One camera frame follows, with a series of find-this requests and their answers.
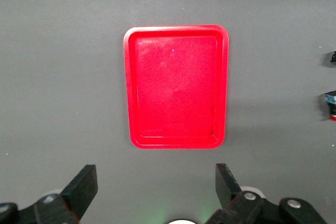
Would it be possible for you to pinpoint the red plastic tray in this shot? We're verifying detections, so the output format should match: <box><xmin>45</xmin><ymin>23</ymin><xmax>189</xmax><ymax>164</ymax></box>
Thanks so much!
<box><xmin>122</xmin><ymin>24</ymin><xmax>230</xmax><ymax>150</ymax></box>

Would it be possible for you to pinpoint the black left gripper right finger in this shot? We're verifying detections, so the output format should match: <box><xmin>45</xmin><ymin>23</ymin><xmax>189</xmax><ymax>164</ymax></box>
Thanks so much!
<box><xmin>207</xmin><ymin>163</ymin><xmax>264</xmax><ymax>224</ymax></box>

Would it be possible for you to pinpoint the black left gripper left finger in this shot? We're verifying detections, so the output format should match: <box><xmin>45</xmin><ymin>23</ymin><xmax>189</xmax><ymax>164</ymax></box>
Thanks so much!
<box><xmin>34</xmin><ymin>164</ymin><xmax>98</xmax><ymax>224</ymax></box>

